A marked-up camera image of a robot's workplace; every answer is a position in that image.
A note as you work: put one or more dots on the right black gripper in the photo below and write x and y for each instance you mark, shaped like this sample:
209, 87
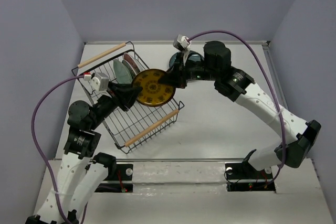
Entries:
176, 76

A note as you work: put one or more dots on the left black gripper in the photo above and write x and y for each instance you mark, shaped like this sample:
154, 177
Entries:
124, 94

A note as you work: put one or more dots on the light green flower plate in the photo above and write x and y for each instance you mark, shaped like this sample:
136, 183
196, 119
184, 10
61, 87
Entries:
123, 76

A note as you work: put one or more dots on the small yellow patterned dish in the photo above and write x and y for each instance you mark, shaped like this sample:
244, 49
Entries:
153, 93

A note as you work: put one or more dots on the dark teal speckled plate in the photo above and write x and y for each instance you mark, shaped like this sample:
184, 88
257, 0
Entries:
194, 62

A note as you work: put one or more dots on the white orange sunburst plate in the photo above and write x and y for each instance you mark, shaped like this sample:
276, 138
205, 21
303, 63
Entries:
132, 68

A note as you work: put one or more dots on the red and teal floral plate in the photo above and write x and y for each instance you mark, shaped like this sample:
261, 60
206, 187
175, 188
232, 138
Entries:
133, 63

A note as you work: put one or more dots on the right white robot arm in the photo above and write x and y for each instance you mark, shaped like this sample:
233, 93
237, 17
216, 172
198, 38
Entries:
297, 135

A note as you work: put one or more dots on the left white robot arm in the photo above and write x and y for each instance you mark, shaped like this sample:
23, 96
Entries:
82, 169

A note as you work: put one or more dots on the black wire dish rack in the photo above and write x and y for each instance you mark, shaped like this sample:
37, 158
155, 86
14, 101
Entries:
124, 125

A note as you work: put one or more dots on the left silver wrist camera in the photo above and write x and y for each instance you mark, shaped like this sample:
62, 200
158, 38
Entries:
98, 81

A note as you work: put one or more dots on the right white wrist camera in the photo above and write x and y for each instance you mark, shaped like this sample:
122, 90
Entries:
182, 44

